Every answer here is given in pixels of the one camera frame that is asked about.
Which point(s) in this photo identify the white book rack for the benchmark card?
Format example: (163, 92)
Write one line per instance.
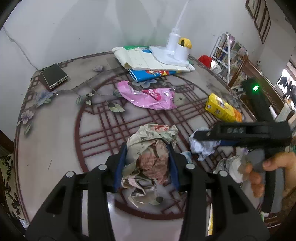
(227, 53)

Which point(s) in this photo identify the white tissue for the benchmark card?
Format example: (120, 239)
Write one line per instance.
(203, 150)

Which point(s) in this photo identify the white notebook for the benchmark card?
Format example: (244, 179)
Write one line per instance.
(143, 60)

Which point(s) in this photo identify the small yellow object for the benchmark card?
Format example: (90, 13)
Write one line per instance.
(186, 42)

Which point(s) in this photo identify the green book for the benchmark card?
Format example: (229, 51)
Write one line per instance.
(134, 47)

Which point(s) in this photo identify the hanging dark clothes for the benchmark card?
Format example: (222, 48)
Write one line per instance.
(288, 87)

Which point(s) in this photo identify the red bag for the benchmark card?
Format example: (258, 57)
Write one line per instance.
(205, 60)

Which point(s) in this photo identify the dark wooden chair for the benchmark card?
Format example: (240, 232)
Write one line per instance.
(256, 71)

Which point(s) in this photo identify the blue picture book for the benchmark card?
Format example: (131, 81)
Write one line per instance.
(143, 75)

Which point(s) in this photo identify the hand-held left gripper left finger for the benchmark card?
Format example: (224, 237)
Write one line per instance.
(119, 171)

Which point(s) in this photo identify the white desk lamp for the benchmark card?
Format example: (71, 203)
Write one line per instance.
(171, 55)

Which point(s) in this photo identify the person's right hand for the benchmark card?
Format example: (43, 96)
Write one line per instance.
(286, 162)

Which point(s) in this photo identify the floral cushioned chair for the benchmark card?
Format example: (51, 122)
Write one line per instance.
(9, 185)

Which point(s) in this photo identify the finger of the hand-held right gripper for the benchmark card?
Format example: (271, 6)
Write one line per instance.
(204, 134)

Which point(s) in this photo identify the dark framed wall picture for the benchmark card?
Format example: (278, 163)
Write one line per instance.
(252, 8)
(266, 31)
(261, 19)

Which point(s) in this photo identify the yellow drink carton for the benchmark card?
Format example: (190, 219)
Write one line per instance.
(219, 107)

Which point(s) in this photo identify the printed paper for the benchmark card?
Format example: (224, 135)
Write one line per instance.
(150, 162)

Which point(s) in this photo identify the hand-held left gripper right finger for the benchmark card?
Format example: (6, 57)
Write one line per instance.
(177, 183)

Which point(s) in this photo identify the black power bank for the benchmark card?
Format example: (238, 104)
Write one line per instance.
(54, 74)

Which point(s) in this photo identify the clear plastic bottle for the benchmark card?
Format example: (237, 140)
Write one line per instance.
(229, 166)

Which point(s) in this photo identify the pink plastic wrapper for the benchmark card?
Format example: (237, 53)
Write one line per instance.
(148, 99)

